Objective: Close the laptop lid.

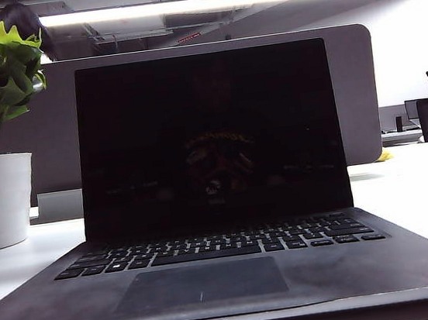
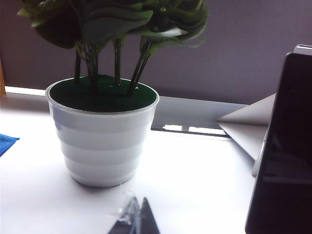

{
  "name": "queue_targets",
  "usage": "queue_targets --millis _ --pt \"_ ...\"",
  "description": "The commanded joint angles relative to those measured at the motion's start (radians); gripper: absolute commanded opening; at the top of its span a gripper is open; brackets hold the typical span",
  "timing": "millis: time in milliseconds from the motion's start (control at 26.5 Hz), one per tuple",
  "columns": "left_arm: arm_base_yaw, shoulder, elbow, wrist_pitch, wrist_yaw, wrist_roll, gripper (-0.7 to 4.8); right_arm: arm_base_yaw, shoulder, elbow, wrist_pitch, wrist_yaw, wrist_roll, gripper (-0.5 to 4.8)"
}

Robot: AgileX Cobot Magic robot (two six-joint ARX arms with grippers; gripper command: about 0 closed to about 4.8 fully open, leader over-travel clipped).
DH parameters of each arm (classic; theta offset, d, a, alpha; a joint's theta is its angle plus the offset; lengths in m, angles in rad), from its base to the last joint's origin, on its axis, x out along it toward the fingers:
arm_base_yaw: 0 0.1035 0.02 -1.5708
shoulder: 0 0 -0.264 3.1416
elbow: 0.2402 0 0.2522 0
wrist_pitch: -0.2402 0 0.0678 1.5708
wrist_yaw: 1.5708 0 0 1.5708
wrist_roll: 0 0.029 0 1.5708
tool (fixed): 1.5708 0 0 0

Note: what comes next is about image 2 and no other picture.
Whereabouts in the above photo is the white ribbed plant pot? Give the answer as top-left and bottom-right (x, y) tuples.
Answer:
(45, 74), (160, 188)

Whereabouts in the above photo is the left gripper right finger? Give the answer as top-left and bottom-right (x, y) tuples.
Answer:
(139, 196), (161, 234)

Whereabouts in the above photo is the gray fabric desk partition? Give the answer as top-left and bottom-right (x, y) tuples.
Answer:
(0, 0), (312, 106)

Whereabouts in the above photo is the silver Dell laptop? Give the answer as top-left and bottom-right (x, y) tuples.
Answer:
(244, 52), (312, 234)

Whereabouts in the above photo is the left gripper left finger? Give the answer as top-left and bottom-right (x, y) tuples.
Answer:
(107, 194), (141, 234)

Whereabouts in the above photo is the artificial green leafy plant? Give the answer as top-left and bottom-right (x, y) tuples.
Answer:
(17, 0), (211, 98)

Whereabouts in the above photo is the orange-brown panel edge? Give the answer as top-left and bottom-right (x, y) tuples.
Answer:
(0, 57), (7, 97)

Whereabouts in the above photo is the blue cloth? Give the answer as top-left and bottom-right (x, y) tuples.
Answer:
(0, 133), (20, 158)

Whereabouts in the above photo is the black-screen tablet with silver stand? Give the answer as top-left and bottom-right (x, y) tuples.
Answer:
(216, 44), (312, 177)

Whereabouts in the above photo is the gray metal partition base rail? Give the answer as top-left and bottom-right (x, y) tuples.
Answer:
(4, 85), (247, 142)

